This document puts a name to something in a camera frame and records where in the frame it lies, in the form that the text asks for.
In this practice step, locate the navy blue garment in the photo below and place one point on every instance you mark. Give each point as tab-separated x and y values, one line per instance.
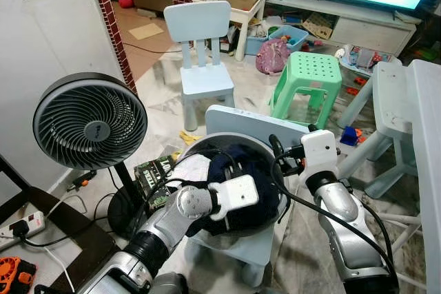
234	163

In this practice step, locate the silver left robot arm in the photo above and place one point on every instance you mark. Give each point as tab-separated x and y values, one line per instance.
165	222

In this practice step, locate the light blue plastic chair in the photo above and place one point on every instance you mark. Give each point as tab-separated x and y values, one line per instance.
248	123

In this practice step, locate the blue toy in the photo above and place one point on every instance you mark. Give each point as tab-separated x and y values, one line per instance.
349	135

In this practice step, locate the grey metal basin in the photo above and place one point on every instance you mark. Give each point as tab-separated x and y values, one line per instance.
238	230

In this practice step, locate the green plastic stool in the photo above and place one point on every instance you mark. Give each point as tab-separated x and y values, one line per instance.
310	67

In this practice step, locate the white cloth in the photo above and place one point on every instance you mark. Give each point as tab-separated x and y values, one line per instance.
191	169

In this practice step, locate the pink patterned bag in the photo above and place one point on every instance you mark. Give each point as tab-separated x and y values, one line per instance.
272	56

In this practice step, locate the white plastic chair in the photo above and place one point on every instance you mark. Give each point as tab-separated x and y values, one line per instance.
393	101

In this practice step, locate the blue plastic bin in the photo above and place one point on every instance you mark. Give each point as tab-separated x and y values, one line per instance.
293	36

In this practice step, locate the white folding table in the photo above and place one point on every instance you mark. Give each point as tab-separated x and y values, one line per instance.
428	170

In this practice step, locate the white small table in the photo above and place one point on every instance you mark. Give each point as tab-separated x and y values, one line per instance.
242	32

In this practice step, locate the green black printed box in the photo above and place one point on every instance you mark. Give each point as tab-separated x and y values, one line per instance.
151	177

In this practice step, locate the white TV cabinet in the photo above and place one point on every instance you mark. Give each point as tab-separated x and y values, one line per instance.
372	32

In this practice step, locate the light blue slatted child chair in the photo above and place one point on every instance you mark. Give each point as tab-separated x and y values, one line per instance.
200	22

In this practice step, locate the robot left leg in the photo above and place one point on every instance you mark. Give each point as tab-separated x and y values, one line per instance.
169	286

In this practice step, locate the yellow paper sheet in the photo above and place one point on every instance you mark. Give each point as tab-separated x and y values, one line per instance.
146	31

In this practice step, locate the black grey floor fan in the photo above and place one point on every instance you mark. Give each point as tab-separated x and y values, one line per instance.
89	129

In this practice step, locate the red ball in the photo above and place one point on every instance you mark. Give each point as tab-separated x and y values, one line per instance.
125	2

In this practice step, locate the dark wooden furniture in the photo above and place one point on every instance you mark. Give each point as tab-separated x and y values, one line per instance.
69	239

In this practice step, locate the white power strip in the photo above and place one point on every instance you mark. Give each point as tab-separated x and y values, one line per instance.
24	225

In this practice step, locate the orange black tool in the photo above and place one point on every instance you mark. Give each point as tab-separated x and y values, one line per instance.
14	273

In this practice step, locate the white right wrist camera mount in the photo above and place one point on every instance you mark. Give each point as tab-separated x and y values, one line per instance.
320	149

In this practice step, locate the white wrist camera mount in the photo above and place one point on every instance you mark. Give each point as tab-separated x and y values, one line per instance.
320	149
238	194

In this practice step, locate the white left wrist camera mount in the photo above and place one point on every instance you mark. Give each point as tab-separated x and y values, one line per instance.
238	194

